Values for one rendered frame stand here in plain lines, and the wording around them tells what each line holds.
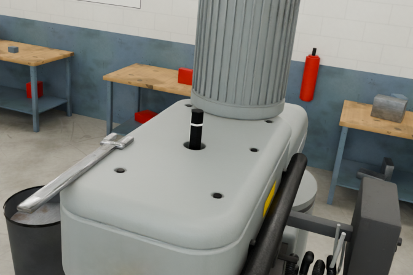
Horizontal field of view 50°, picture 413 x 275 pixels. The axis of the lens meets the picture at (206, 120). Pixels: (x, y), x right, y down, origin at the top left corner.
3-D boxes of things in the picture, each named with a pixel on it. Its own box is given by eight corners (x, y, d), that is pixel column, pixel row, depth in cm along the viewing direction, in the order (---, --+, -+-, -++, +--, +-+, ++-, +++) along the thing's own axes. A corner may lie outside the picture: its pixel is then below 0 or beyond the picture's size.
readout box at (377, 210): (384, 313, 92) (409, 228, 85) (339, 299, 95) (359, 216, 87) (382, 258, 110) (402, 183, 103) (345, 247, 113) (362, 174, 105)
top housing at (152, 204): (218, 347, 54) (232, 239, 49) (43, 283, 62) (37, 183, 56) (285, 184, 96) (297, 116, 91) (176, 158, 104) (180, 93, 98)
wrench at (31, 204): (38, 216, 50) (37, 210, 49) (8, 209, 51) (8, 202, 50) (133, 140, 72) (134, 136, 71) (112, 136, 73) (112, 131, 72)
